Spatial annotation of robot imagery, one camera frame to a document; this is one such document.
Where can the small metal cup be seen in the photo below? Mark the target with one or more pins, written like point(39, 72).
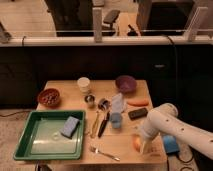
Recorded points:
point(90, 101)

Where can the white paper cup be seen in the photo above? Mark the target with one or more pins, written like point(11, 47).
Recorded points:
point(84, 85)

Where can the black rectangular block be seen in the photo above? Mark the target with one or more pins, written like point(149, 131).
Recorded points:
point(136, 114)

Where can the white railing bar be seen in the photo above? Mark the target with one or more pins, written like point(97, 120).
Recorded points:
point(106, 41)

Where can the orange apple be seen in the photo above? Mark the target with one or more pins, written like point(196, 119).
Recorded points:
point(136, 142)

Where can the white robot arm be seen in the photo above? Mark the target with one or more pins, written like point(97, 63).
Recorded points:
point(164, 119)

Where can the black office chair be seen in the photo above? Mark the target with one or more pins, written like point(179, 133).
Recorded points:
point(108, 21)

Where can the silver fork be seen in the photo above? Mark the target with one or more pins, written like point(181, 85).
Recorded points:
point(97, 151)

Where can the purple bowl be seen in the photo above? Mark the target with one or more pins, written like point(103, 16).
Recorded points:
point(125, 84)

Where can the red bowl with beads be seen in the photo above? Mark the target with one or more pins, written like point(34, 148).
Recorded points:
point(49, 97)

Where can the blue device on floor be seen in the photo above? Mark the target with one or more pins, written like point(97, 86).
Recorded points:
point(170, 144)

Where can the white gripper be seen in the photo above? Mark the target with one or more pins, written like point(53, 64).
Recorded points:
point(148, 134)

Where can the green plastic tray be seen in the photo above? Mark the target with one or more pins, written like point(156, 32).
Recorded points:
point(41, 138)

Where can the orange carrot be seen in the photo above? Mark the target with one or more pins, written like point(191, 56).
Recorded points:
point(138, 103)

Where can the wooden handled utensil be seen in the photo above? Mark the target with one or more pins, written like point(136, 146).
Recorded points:
point(95, 125)

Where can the tipped metal cup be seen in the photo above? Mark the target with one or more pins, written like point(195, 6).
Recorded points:
point(103, 104)

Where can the blue sponge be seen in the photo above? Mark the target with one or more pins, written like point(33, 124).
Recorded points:
point(69, 127)

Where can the blue plastic cup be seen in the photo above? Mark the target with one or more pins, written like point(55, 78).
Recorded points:
point(116, 120)

